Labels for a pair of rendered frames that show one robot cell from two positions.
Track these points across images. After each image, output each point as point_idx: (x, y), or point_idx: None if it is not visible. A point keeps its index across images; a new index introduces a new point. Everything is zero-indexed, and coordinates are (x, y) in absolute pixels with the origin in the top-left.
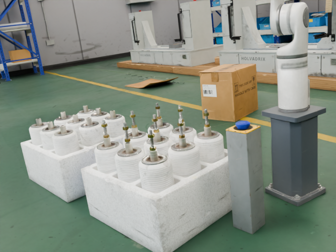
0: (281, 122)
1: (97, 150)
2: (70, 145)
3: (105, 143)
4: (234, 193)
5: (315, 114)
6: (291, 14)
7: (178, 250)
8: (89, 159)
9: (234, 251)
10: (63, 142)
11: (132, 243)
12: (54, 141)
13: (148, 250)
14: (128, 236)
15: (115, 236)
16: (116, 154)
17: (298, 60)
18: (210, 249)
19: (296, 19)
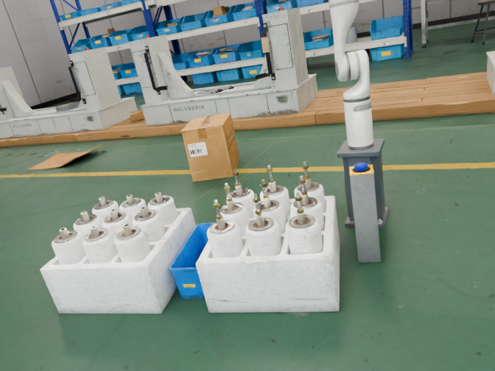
0: (360, 159)
1: (217, 235)
2: (145, 245)
3: (221, 224)
4: (359, 231)
5: (382, 145)
6: (360, 61)
7: (342, 300)
8: (166, 255)
9: (384, 280)
10: (138, 244)
11: (293, 315)
12: (124, 246)
13: (317, 313)
14: (283, 311)
15: (267, 317)
16: (250, 230)
17: (367, 101)
18: (364, 287)
19: (365, 65)
